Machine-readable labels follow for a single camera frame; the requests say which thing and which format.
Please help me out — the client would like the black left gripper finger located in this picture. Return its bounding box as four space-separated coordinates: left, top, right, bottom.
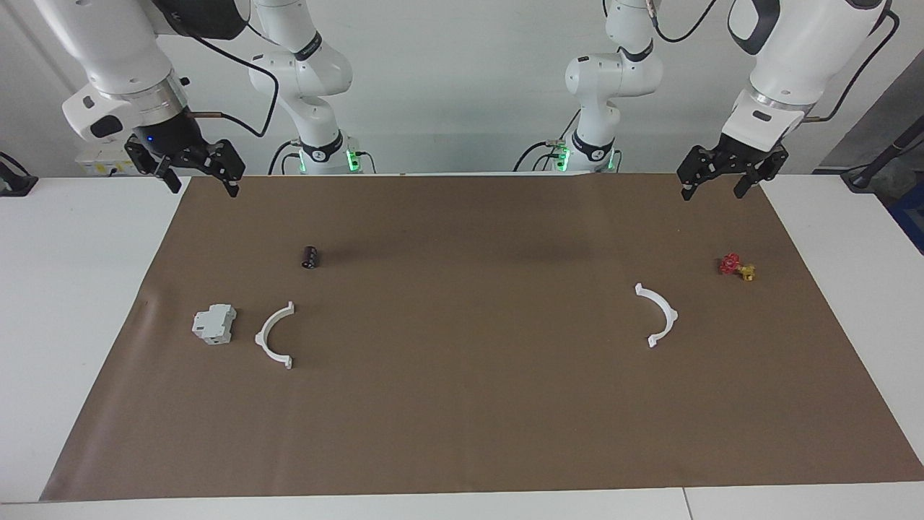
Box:
676 146 723 202
733 144 789 199

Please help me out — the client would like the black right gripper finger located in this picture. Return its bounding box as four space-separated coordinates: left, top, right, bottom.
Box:
124 141 182 194
208 139 246 198

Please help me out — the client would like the white half-ring pipe clamp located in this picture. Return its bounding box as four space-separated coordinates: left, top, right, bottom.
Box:
635 282 679 349
255 301 296 370

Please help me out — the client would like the white power socket box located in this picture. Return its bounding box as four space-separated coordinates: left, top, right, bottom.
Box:
76 147 139 176

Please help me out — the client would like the black stand base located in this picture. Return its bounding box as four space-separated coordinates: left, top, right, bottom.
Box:
841 116 924 194

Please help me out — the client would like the red and yellow valve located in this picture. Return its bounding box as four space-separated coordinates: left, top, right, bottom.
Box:
718 253 757 282

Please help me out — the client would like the grey partition panel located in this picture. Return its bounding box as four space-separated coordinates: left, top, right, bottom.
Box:
816 51 924 174

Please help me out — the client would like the black table clamp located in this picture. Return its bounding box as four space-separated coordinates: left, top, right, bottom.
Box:
0 152 38 197

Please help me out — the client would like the blue crate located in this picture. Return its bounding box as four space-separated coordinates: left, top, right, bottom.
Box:
889 189 924 255

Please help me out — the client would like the white circuit breaker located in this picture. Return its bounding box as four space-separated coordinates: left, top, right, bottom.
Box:
191 303 237 346

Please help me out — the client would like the brown paper mat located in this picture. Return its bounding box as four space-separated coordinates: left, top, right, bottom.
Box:
40 172 924 503

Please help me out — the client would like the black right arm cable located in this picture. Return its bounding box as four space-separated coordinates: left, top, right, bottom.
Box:
173 18 281 138

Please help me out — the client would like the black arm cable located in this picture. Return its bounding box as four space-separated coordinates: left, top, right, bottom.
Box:
173 18 281 138
646 0 901 124

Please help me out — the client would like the black base cable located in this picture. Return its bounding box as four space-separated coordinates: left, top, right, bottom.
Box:
514 139 558 173
269 139 298 176

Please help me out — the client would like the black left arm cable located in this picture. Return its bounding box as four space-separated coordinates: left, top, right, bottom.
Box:
646 0 901 124

